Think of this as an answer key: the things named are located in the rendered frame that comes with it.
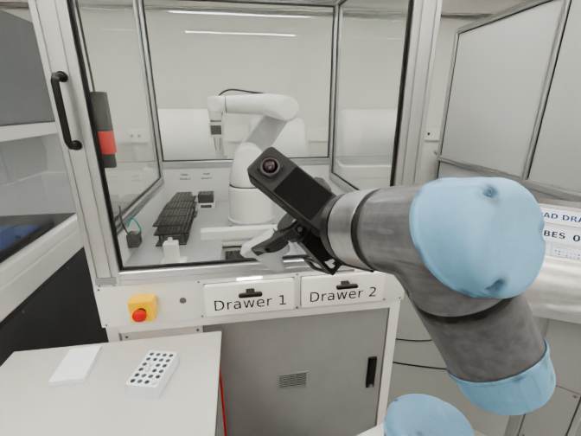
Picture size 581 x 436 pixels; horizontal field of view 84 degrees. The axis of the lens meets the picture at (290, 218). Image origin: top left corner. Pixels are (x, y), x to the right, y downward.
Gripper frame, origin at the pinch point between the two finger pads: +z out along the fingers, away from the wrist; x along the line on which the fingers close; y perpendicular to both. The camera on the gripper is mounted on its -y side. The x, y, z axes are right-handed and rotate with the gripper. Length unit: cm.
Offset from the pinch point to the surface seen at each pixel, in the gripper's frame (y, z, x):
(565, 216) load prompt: 68, 5, 65
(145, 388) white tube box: 18, 42, -44
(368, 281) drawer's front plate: 53, 42, 20
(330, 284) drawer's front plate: 44, 46, 11
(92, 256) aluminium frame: -14, 64, -31
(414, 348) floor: 160, 107, 36
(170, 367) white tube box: 21, 47, -38
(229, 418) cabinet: 63, 75, -48
